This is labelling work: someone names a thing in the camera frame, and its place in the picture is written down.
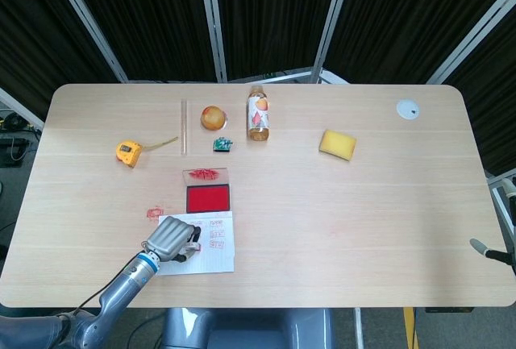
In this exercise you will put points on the small rubber stamp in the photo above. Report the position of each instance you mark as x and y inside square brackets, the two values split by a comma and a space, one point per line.
[193, 246]

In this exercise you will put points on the yellow tape measure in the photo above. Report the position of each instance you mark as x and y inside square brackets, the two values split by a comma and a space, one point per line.
[128, 153]

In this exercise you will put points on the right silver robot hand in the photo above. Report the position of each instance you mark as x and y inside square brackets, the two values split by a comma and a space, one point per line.
[512, 258]

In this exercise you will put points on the yellow sponge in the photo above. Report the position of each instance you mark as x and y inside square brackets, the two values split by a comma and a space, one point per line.
[338, 144]

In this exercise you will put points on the orange jelly cup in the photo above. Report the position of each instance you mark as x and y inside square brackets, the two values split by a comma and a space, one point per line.
[213, 117]

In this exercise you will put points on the red ink stamp pad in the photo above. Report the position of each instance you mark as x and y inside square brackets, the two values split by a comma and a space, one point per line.
[208, 199]

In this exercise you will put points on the grey aluminium partition post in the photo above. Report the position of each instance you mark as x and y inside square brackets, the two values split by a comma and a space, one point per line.
[471, 38]
[86, 20]
[20, 107]
[213, 22]
[330, 22]

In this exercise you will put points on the tea bottle with fruit label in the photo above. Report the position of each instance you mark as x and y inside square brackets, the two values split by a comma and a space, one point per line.
[258, 117]

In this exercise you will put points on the white lined notepad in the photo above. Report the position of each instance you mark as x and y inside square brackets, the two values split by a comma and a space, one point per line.
[217, 260]

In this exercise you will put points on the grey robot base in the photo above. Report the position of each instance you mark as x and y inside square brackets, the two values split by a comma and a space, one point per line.
[250, 329]

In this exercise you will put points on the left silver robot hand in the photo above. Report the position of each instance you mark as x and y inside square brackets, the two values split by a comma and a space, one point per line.
[169, 238]

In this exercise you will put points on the small green circuit board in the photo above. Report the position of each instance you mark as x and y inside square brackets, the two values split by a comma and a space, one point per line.
[222, 144]

